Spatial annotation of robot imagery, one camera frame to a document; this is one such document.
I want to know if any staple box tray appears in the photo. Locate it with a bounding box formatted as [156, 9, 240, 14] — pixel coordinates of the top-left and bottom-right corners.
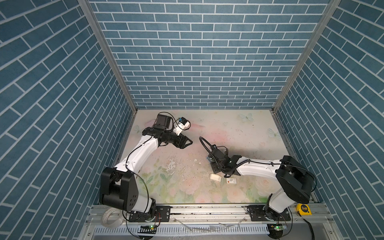
[209, 174, 222, 182]

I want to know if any white staple box sleeve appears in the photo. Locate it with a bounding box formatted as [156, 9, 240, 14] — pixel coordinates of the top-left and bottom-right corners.
[226, 178, 237, 184]

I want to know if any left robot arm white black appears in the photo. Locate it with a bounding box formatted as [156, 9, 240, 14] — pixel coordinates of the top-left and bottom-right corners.
[100, 112, 193, 218]

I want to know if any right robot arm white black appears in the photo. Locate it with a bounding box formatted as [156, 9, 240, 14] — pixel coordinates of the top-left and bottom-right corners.
[206, 145, 316, 221]

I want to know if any pink phone case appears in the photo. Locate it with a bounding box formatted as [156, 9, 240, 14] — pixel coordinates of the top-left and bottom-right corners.
[145, 119, 156, 128]

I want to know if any floral table mat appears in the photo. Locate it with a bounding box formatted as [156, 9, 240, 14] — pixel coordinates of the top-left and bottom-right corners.
[137, 110, 288, 204]

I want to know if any yellow tape measure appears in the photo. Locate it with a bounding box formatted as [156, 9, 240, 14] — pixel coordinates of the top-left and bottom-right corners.
[296, 204, 312, 216]

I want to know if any clear tape roll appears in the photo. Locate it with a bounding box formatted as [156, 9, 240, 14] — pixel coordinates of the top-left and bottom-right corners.
[101, 208, 125, 229]

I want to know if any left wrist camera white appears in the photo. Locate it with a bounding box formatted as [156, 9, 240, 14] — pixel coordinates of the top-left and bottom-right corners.
[173, 117, 191, 136]

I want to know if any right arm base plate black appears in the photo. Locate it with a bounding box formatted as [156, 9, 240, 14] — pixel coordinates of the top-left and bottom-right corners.
[246, 205, 292, 222]

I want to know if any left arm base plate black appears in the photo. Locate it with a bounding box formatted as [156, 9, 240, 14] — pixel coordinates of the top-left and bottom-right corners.
[127, 206, 171, 223]

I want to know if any aluminium rail frame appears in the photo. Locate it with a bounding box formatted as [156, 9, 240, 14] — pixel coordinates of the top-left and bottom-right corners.
[79, 203, 342, 240]

